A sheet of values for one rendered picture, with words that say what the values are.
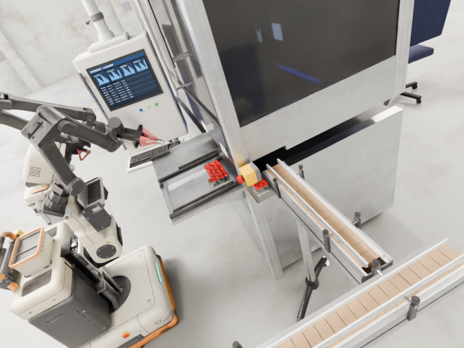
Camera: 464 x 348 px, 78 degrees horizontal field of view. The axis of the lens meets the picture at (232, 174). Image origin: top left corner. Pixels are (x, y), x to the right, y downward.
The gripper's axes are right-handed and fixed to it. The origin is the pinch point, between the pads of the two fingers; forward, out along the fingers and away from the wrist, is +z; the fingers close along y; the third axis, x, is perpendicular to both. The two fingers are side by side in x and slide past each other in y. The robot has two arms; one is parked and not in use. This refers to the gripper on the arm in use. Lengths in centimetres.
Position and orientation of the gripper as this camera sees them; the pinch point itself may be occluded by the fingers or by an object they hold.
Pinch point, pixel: (156, 140)
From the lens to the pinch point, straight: 140.9
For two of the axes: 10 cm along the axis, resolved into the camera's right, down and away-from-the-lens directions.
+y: 1.8, -8.7, 4.6
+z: 9.8, 2.2, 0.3
